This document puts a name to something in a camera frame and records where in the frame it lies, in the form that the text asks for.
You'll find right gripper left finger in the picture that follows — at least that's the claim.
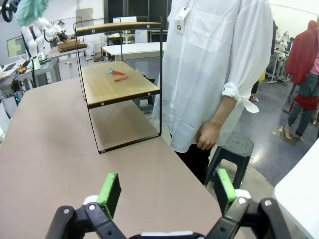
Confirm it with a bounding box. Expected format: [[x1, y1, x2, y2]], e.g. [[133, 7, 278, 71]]
[[46, 173, 128, 239]]

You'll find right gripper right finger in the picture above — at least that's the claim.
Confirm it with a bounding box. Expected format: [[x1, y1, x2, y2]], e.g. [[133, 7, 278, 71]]
[[205, 169, 292, 239]]

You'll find teal microfibre duster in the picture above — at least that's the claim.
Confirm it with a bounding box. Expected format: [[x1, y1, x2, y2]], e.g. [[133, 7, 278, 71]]
[[15, 0, 50, 27]]

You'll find person's left forearm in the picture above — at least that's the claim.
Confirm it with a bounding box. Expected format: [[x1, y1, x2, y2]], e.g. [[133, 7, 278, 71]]
[[207, 94, 247, 126]]

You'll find person's left hand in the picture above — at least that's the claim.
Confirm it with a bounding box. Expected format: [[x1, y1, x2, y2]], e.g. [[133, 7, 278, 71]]
[[196, 119, 223, 150]]

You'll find black plastic stool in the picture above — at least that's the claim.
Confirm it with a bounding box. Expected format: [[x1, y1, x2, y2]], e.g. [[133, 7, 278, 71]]
[[204, 131, 255, 190]]

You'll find white folding table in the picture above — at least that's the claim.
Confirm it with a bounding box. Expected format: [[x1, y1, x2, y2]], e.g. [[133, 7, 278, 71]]
[[273, 141, 319, 239]]

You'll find person in white shirt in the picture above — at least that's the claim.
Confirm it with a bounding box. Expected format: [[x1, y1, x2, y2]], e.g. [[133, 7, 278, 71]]
[[152, 0, 274, 186]]

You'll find white desk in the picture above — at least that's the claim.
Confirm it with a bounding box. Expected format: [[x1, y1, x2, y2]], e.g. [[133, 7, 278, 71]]
[[101, 42, 166, 62]]

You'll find person in red clothes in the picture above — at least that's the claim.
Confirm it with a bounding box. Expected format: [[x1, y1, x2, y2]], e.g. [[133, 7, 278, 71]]
[[285, 19, 319, 143]]

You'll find wooden tray box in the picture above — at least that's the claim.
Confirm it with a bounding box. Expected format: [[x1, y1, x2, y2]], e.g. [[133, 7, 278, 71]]
[[57, 37, 88, 53]]

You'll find white name badge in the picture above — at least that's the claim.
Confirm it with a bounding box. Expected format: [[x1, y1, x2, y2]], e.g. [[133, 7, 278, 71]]
[[175, 7, 191, 33]]

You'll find computer monitor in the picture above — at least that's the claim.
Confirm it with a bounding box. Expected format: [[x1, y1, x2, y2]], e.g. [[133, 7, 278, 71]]
[[6, 36, 27, 59]]

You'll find two-tier wooden black-frame shelf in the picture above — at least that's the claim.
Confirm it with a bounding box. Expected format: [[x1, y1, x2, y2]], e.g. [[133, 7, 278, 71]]
[[73, 16, 169, 154]]

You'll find aluminium frame cart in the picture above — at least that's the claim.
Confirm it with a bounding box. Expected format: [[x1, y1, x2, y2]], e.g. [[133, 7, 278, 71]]
[[12, 59, 61, 88]]

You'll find black left arm cable sleeve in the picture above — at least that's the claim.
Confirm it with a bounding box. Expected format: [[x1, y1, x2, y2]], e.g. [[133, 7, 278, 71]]
[[0, 0, 20, 23]]

